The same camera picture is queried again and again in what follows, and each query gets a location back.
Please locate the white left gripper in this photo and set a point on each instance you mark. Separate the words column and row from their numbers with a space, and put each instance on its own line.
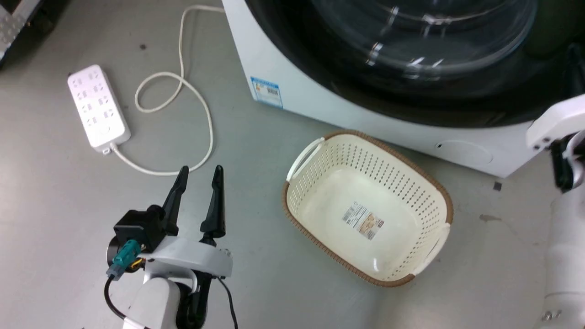
column 196, row 256

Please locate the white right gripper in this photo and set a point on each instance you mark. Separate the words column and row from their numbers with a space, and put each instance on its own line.
column 557, row 119

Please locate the cream plastic laundry basket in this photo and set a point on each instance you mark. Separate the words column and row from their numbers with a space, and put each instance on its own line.
column 365, row 192

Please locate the white power strip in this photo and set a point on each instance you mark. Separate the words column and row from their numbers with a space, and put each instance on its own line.
column 98, row 107

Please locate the small dark square floor scrap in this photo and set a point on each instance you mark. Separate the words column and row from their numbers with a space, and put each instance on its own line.
column 497, row 186

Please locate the white front-load washing machine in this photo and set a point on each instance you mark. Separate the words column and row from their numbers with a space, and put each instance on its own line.
column 320, row 98

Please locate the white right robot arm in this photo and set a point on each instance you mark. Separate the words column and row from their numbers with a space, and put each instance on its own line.
column 569, row 256

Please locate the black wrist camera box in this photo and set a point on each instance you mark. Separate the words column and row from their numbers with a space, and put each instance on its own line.
column 137, row 226

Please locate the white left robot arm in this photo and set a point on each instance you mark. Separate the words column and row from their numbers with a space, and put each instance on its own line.
column 153, row 304

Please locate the dark metal tread plate stand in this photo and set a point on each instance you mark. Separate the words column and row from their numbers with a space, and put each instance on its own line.
column 23, row 25

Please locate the paper barcode label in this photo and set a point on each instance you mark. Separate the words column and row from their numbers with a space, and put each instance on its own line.
column 363, row 221

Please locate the blue energy label sticker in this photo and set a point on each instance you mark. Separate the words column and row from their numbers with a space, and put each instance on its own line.
column 266, row 92

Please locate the dark glass washing machine door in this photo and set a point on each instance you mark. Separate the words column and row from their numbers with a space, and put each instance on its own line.
column 457, row 98

